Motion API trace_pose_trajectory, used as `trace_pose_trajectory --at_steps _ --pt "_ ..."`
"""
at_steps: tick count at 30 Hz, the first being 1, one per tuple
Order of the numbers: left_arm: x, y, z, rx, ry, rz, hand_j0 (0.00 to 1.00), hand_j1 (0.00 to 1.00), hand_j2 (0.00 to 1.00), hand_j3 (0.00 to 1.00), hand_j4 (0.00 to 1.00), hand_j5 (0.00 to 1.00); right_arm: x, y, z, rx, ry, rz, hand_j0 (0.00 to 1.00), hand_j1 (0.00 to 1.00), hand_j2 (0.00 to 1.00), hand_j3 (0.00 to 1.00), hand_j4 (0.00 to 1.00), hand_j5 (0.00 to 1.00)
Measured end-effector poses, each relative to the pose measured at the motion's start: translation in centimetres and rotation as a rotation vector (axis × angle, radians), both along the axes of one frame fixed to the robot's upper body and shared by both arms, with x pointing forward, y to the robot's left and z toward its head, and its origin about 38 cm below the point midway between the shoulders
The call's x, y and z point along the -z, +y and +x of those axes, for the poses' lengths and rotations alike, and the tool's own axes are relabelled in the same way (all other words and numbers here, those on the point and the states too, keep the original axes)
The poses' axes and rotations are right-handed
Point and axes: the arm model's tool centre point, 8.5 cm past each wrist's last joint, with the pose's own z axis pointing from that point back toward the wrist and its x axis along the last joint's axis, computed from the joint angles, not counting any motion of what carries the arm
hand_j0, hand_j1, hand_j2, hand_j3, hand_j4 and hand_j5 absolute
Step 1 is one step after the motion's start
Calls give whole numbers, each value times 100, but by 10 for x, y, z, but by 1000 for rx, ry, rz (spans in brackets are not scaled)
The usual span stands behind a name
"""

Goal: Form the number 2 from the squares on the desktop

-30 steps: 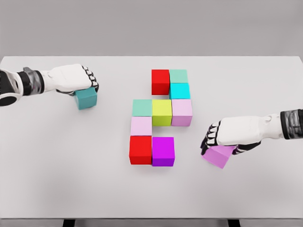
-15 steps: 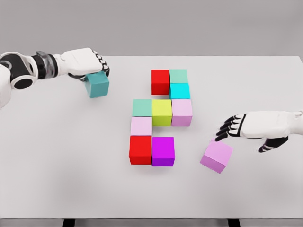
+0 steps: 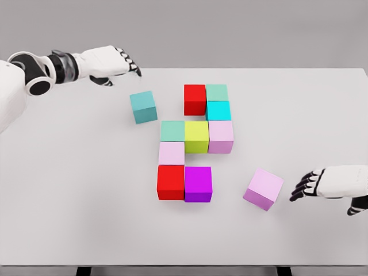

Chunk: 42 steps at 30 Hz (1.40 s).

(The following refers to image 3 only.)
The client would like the teal cube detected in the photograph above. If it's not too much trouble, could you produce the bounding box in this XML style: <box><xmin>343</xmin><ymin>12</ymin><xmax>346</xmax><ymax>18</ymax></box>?
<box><xmin>129</xmin><ymin>90</ymin><xmax>158</xmax><ymax>125</ymax></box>

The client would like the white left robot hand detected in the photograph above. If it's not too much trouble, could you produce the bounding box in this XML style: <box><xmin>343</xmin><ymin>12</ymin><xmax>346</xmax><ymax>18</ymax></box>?
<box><xmin>82</xmin><ymin>44</ymin><xmax>143</xmax><ymax>87</ymax></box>

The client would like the cyan cube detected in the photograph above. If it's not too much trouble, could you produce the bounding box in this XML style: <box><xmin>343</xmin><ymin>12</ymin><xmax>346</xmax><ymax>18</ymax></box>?
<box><xmin>205</xmin><ymin>100</ymin><xmax>232</xmax><ymax>121</ymax></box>

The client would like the magenta purple cube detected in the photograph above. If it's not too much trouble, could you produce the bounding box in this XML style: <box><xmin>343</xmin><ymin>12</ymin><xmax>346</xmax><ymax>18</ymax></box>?
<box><xmin>183</xmin><ymin>166</ymin><xmax>213</xmax><ymax>203</ymax></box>

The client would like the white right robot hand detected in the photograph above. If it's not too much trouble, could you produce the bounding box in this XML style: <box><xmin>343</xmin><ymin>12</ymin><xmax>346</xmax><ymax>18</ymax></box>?
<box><xmin>289</xmin><ymin>165</ymin><xmax>368</xmax><ymax>216</ymax></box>

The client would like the yellow-green cube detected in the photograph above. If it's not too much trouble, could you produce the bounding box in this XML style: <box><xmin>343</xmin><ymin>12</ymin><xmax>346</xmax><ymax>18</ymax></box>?
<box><xmin>184</xmin><ymin>121</ymin><xmax>210</xmax><ymax>154</ymax></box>

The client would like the mint green cube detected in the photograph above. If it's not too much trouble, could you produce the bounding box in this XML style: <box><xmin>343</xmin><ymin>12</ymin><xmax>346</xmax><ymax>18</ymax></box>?
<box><xmin>160</xmin><ymin>120</ymin><xmax>186</xmax><ymax>143</ymax></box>
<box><xmin>205</xmin><ymin>83</ymin><xmax>229</xmax><ymax>102</ymax></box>

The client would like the red cube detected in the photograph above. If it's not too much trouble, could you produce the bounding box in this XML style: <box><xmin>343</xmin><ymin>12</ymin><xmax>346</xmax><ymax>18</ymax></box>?
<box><xmin>183</xmin><ymin>84</ymin><xmax>207</xmax><ymax>116</ymax></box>
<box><xmin>156</xmin><ymin>164</ymin><xmax>186</xmax><ymax>201</ymax></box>

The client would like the light pink cube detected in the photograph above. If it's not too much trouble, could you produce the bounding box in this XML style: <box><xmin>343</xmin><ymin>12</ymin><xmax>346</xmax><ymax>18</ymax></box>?
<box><xmin>243</xmin><ymin>167</ymin><xmax>285</xmax><ymax>212</ymax></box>
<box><xmin>158</xmin><ymin>141</ymin><xmax>185</xmax><ymax>166</ymax></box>
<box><xmin>207</xmin><ymin>120</ymin><xmax>234</xmax><ymax>155</ymax></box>

